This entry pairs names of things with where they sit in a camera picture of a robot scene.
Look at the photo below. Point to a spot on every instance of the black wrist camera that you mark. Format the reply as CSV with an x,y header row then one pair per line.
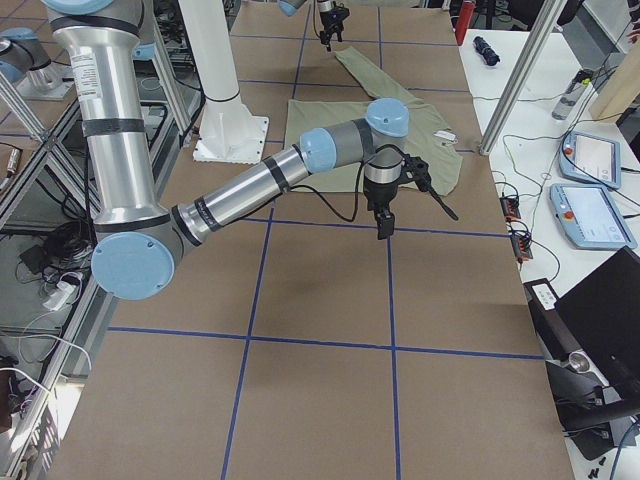
x,y
415,170

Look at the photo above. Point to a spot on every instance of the black laptop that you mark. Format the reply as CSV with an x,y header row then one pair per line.
x,y
591,335

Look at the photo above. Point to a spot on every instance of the white red Miniso hang tag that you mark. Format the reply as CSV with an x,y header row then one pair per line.
x,y
447,136

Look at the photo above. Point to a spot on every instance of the near blue teach pendant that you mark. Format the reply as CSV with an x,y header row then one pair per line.
x,y
589,218

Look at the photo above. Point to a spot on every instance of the clear water bottle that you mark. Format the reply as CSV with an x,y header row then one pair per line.
x,y
572,94

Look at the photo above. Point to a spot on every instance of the far blue teach pendant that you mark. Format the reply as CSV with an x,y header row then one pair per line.
x,y
588,158

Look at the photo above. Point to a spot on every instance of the red cylinder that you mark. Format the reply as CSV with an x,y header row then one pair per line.
x,y
463,21

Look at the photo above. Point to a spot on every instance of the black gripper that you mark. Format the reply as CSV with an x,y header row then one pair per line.
x,y
380,195
328,19

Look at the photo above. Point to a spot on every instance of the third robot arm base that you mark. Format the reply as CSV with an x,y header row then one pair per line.
x,y
27,65

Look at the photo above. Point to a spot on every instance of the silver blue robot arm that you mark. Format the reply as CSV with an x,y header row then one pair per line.
x,y
291,7
140,243

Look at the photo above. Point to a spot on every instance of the green long-sleeve shirt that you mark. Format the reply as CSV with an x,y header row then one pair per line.
x,y
308,123

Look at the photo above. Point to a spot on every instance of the blue teach pendant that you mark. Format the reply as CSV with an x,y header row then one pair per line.
x,y
589,218
588,158

